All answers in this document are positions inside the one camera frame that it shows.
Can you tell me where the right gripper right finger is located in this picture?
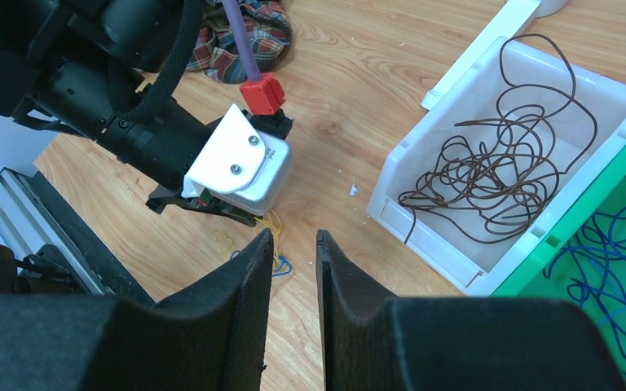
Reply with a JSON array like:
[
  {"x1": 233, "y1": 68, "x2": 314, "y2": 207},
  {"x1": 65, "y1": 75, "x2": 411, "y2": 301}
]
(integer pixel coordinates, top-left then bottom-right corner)
[{"x1": 316, "y1": 230, "x2": 626, "y2": 390}]

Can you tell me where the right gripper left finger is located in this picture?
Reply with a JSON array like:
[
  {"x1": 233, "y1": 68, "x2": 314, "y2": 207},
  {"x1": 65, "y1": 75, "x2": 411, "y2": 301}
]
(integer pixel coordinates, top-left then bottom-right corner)
[{"x1": 0, "y1": 230, "x2": 274, "y2": 390}]

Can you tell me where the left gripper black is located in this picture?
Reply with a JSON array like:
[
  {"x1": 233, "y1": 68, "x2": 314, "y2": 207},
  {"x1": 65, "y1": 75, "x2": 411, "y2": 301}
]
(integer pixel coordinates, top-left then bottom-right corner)
[{"x1": 145, "y1": 186, "x2": 258, "y2": 227}]

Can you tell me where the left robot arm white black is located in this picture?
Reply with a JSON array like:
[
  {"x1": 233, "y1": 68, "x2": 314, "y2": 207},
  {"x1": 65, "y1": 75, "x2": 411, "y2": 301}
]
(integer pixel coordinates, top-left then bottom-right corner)
[{"x1": 0, "y1": 1, "x2": 255, "y2": 226}]

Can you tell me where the plaid flannel shirt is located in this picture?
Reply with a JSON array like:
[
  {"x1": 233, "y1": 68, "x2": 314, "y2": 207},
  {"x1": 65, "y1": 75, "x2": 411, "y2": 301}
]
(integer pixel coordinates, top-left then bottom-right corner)
[{"x1": 185, "y1": 1, "x2": 292, "y2": 84}]

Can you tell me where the white plastic bin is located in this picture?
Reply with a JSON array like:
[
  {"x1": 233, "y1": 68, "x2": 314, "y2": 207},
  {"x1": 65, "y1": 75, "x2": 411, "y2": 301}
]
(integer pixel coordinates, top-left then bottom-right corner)
[{"x1": 367, "y1": 34, "x2": 626, "y2": 296}]

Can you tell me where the green plastic bin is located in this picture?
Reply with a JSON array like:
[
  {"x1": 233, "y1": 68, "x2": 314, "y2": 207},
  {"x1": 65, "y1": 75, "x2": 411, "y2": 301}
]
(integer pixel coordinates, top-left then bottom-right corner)
[{"x1": 496, "y1": 146, "x2": 626, "y2": 378}]

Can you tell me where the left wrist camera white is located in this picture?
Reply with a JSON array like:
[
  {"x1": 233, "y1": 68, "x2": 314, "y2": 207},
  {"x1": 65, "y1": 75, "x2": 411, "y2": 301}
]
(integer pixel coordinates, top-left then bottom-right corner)
[{"x1": 181, "y1": 104, "x2": 292, "y2": 216}]

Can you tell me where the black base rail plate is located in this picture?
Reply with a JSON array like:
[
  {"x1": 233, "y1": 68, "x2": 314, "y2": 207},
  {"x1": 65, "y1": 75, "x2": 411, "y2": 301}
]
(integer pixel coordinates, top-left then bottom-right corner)
[{"x1": 0, "y1": 169, "x2": 155, "y2": 306}]

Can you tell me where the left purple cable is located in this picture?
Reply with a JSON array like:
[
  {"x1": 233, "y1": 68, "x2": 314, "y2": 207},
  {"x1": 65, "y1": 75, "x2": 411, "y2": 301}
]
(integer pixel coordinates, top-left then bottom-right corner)
[{"x1": 221, "y1": 0, "x2": 287, "y2": 116}]

